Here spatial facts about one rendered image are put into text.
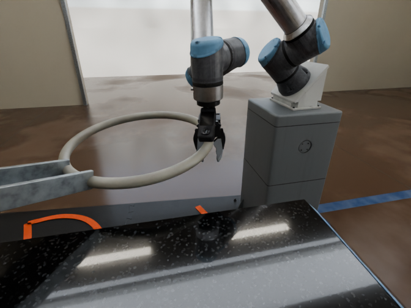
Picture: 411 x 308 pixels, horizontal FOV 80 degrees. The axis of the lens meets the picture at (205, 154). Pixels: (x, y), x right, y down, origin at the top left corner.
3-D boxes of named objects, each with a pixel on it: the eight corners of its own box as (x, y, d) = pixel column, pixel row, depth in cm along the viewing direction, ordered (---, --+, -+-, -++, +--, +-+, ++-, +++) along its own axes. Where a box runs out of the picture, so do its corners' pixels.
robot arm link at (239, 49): (219, 49, 85) (196, 54, 76) (245, 29, 76) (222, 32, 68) (231, 74, 86) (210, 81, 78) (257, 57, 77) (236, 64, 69)
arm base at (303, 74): (274, 92, 150) (265, 82, 146) (296, 68, 147) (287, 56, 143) (292, 99, 134) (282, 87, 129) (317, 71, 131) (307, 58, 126)
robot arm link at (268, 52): (275, 68, 145) (257, 46, 137) (302, 54, 133) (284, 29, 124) (271, 86, 138) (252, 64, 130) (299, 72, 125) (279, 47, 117)
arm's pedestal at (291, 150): (231, 200, 200) (237, 96, 163) (287, 192, 210) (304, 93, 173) (256, 247, 156) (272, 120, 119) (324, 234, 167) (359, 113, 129)
